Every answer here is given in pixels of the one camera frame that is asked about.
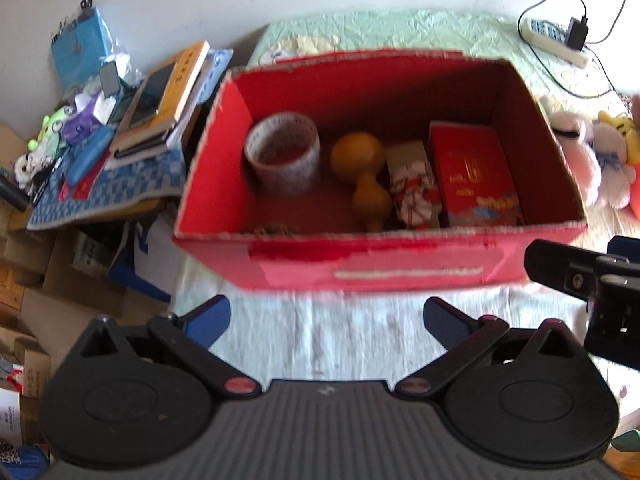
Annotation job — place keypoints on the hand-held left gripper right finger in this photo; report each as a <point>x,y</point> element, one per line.
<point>445,320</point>

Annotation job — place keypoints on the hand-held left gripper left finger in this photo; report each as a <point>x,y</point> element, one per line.
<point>207,320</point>

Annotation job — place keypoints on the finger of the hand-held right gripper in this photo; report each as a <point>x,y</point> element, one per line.
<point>620,249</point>
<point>555,265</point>

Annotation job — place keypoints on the red cardboard box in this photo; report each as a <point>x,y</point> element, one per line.
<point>400,260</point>

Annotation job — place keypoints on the patterned cloth bundle red ribbon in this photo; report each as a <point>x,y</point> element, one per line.
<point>415,195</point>

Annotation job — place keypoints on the orange-brown gourd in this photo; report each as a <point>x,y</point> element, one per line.
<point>357,155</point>

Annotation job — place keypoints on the blue plastic stool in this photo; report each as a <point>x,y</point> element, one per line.
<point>145,280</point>

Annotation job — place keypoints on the white plush blue bow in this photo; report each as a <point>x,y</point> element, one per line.
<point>612,152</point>

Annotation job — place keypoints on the pink plush toy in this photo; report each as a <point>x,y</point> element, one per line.
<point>575,160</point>

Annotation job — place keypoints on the yellow plush toy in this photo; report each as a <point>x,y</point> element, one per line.
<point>627,132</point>

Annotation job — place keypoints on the red gift box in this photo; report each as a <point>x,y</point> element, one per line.
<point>475,175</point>

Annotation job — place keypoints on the blue checked cloth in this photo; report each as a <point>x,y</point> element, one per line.
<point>130,185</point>

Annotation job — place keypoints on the pile of cardboard boxes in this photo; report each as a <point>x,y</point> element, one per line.
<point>60,270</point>

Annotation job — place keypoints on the red card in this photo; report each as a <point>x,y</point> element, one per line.
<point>80,189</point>

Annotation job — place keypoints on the dark book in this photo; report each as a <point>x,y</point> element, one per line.
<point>140,142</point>

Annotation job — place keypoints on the blue case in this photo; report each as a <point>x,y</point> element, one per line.
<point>90,157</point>

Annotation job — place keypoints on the black charger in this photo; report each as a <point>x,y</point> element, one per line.
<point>576,35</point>

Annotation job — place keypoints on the white power strip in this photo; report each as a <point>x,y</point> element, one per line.
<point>542,32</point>

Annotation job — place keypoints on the purple tissue pack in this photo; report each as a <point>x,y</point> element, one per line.
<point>82,125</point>

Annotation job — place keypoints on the silver tablet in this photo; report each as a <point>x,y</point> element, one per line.
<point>150,95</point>

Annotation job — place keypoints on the black cylinder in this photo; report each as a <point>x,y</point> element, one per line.
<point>12,192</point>

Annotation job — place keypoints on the white black plush toy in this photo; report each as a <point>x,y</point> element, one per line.
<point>27,167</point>

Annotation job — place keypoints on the green frog plush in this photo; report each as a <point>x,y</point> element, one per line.
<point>50,127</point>

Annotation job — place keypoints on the blue patterned paper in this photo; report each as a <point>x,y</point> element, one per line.
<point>217,70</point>

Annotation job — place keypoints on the yellow book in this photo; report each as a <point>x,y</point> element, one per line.
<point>187,67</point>

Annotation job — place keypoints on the grey phone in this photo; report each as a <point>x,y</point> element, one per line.
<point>110,80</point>

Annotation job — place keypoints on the blue bag in plastic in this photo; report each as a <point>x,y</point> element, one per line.
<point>80,50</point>

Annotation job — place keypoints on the black binder clip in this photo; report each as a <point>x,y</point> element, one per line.
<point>87,5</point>

